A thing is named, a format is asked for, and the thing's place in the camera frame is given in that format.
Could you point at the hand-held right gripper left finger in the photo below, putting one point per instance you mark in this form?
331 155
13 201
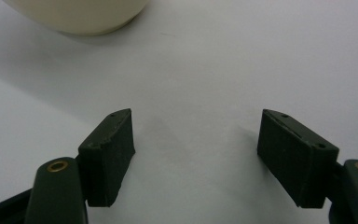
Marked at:
107 155

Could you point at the cream ceramic bowl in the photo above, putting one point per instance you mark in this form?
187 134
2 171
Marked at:
84 14

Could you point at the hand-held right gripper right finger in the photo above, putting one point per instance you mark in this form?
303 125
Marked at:
295 158

